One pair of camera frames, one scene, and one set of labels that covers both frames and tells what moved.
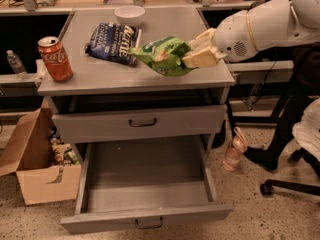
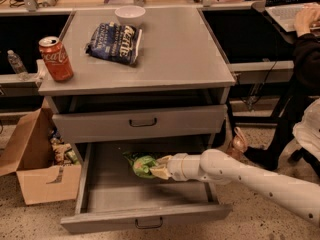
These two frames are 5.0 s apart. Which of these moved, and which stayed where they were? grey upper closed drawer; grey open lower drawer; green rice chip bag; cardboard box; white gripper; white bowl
Moved: white gripper; green rice chip bag
Stayed: cardboard box; grey upper closed drawer; white bowl; grey open lower drawer
